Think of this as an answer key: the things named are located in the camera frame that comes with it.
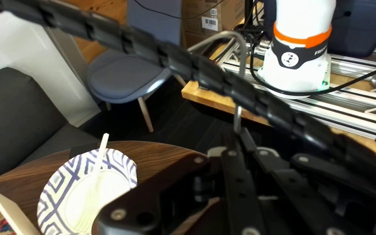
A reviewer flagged black cable conduit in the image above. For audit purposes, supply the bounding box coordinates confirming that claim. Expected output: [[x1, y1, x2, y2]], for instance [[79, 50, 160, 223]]
[[0, 0, 376, 180]]

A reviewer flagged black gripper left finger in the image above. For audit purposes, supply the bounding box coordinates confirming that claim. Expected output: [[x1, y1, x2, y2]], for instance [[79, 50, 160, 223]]
[[92, 129, 269, 235]]

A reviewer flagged dark blue bin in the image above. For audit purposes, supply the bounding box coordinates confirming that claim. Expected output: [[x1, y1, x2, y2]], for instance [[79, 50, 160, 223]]
[[329, 0, 376, 59]]

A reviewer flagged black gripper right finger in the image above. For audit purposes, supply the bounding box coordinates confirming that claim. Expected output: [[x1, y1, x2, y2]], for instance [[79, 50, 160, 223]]
[[239, 128, 376, 235]]

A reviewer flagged black upholstered sofa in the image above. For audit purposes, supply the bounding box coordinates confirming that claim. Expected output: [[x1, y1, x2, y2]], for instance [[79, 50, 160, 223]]
[[0, 67, 100, 188]]

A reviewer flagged thin black cable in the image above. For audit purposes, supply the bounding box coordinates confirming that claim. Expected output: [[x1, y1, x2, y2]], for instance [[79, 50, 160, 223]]
[[248, 41, 376, 98]]

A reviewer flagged round dark wooden table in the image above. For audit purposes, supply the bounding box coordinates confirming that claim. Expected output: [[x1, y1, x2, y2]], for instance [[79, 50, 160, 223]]
[[0, 140, 218, 235]]

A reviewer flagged aluminium profile frame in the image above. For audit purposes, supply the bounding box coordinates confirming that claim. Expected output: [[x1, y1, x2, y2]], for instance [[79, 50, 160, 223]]
[[215, 37, 376, 137]]

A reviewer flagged wooden base board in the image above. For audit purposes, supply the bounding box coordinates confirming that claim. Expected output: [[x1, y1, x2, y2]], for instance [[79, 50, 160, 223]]
[[180, 41, 376, 162]]

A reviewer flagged white plastic utensil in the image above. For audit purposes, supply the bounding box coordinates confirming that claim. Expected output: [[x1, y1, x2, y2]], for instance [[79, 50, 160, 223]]
[[75, 132, 111, 235]]

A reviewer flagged small wooden box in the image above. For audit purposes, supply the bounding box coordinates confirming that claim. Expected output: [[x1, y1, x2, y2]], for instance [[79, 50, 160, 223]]
[[0, 187, 30, 235]]

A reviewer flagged cardboard box with label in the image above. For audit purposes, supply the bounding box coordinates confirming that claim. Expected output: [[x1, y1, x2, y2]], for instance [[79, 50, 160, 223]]
[[180, 0, 246, 50]]

